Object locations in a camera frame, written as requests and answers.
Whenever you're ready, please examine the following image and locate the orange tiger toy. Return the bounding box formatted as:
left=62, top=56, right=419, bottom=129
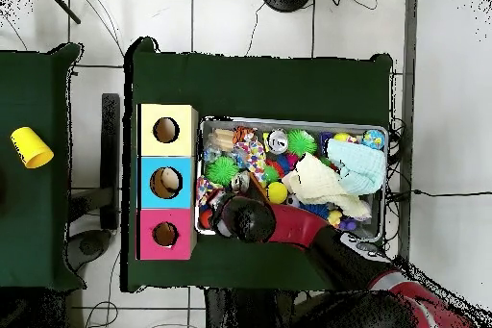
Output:
left=232, top=125, right=258, bottom=151

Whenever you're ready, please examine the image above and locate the small green spiky ball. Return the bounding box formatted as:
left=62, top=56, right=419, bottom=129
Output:
left=287, top=129, right=318, bottom=157

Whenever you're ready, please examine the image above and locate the yellow round object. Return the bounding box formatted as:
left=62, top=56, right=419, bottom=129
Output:
left=10, top=126, right=55, bottom=170

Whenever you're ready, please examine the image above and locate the cream yellow cloth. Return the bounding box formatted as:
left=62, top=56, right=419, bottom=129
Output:
left=282, top=153, right=374, bottom=220

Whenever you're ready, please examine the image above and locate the large green spiky ball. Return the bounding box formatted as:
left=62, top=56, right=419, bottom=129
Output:
left=206, top=157, right=241, bottom=189

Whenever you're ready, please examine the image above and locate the clear shallow mesh bin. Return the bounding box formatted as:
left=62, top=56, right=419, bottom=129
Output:
left=197, top=117, right=388, bottom=243

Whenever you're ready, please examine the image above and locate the polka dot colourful cloth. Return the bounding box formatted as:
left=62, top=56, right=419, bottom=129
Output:
left=196, top=177, right=226, bottom=208

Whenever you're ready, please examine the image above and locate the black rod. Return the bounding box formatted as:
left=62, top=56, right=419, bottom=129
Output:
left=39, top=0, right=82, bottom=25

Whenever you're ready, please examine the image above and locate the mint green cloth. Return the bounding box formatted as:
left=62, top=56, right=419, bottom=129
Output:
left=326, top=139, right=388, bottom=197

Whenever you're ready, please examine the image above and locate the blue globe ball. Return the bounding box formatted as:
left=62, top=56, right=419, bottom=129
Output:
left=361, top=129, right=386, bottom=152

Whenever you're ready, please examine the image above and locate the pale wooden block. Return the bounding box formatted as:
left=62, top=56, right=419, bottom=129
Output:
left=211, top=128, right=235, bottom=152

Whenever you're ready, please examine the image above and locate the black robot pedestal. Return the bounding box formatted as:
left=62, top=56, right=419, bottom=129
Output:
left=206, top=289, right=308, bottom=328

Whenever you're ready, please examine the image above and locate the side table with green cloth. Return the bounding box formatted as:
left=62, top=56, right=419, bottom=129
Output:
left=0, top=42, right=85, bottom=290

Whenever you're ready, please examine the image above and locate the silver can with dark rim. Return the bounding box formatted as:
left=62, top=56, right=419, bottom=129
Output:
left=231, top=171, right=253, bottom=194

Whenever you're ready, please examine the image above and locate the crushed silver can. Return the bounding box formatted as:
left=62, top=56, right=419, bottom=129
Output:
left=267, top=129, right=291, bottom=156

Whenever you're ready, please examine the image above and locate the wooden box with three holes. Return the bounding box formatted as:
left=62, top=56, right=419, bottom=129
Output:
left=136, top=103, right=200, bottom=262

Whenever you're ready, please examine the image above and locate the yellow smiley ball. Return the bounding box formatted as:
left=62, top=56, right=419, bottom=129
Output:
left=266, top=181, right=290, bottom=206

